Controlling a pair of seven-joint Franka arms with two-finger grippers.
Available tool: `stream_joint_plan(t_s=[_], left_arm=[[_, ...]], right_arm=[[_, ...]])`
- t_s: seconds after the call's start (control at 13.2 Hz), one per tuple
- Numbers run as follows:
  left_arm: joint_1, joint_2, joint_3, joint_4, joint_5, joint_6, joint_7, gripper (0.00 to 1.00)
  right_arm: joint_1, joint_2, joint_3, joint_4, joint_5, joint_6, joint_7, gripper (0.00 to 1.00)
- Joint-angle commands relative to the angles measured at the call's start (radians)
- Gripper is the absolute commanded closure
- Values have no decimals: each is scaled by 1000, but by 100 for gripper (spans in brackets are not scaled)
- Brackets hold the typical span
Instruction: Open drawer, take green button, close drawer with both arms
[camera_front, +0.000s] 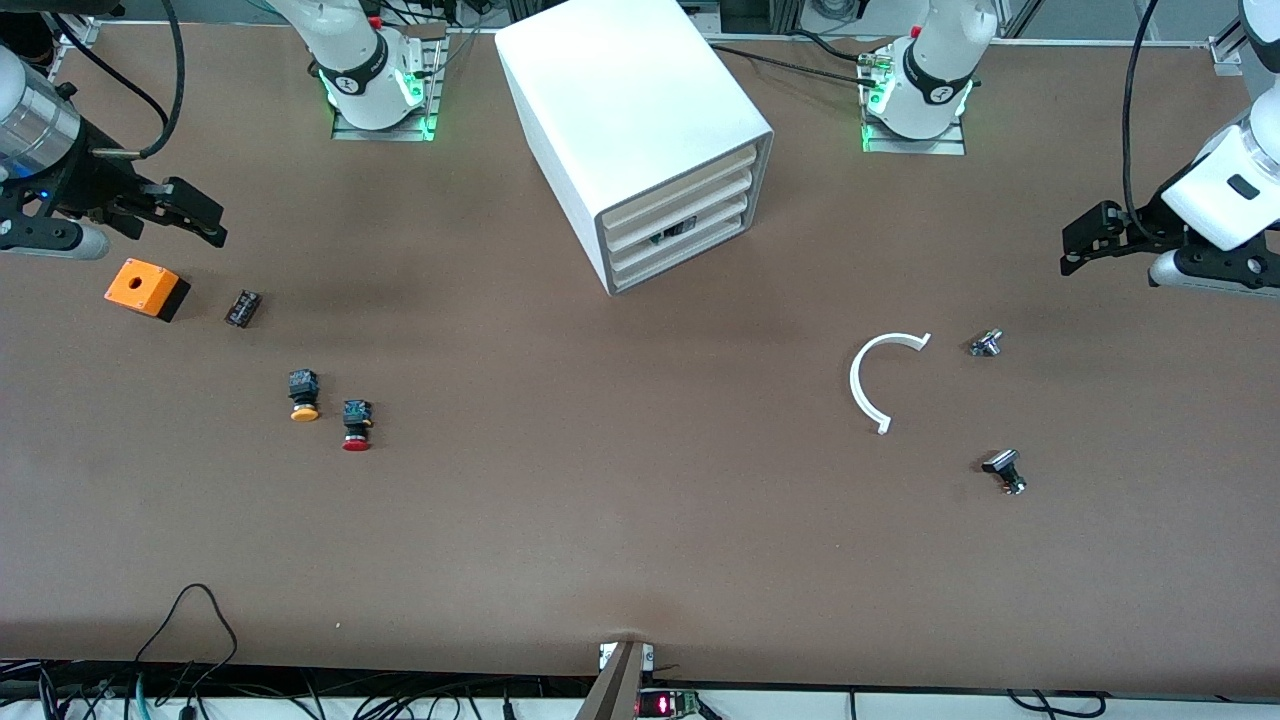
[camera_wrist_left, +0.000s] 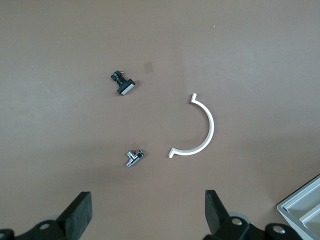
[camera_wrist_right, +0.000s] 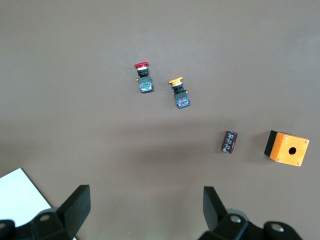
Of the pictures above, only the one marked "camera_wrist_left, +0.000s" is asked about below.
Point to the clear tape patch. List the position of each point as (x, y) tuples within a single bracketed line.
[(148, 67)]

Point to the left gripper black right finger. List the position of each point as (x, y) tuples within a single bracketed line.
[(217, 220)]

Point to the white drawer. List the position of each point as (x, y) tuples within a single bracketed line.
[(307, 200), (313, 221)]

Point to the black switch with white face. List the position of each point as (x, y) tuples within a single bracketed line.
[(122, 85)]

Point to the white semicircular plastic bracket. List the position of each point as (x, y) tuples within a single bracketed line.
[(211, 125)]

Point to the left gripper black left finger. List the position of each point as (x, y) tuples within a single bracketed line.
[(72, 220)]

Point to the white middle drawer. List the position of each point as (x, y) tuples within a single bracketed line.
[(313, 221)]

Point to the white bottom drawer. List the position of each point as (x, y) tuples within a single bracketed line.
[(307, 200)]

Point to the white drawer cabinet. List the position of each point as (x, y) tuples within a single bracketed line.
[(283, 209)]

